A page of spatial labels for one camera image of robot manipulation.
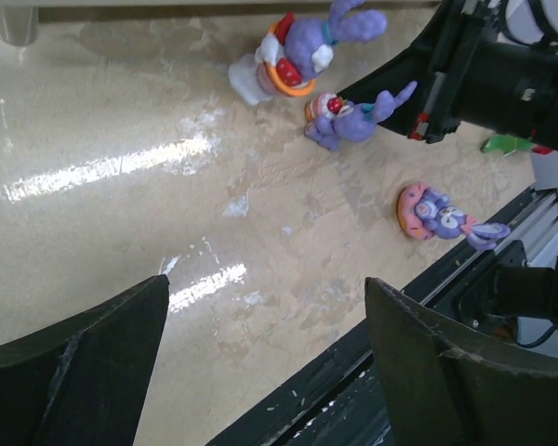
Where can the white two-tier shelf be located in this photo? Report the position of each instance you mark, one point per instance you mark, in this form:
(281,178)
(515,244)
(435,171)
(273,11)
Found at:
(19,20)

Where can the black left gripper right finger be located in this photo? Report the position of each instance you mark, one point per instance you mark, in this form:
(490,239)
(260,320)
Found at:
(447,384)

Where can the purple bunny large donut toy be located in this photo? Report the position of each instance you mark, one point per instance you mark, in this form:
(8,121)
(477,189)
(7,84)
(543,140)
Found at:
(424,212)

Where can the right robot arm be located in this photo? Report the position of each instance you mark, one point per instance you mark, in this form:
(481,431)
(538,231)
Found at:
(470,68)

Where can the black table front frame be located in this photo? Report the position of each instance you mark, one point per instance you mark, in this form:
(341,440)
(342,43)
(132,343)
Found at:
(510,294)

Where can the red dragon fruit toy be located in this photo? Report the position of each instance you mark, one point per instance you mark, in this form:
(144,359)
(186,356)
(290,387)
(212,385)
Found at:
(510,144)

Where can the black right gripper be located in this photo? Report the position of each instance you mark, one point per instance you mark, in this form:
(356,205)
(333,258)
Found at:
(446,79)

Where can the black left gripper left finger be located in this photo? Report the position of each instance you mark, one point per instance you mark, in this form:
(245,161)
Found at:
(84,380)

